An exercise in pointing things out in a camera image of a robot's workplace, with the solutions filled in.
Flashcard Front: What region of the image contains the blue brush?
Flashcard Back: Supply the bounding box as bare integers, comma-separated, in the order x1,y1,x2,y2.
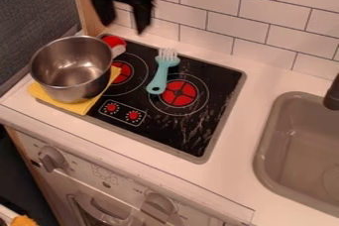
145,48,182,95

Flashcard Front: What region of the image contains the yellow cloth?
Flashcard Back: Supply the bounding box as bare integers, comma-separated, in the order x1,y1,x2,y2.
26,65,124,117

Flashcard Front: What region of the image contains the red and white toy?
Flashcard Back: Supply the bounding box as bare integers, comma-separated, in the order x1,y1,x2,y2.
100,35,129,59

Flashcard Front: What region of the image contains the toy stove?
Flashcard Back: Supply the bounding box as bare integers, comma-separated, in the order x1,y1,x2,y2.
36,33,248,166

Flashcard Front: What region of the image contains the toy sink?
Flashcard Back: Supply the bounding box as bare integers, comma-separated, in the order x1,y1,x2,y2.
251,91,339,218

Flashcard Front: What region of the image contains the silver pot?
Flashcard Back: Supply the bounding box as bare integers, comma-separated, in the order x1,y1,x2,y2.
28,35,114,104

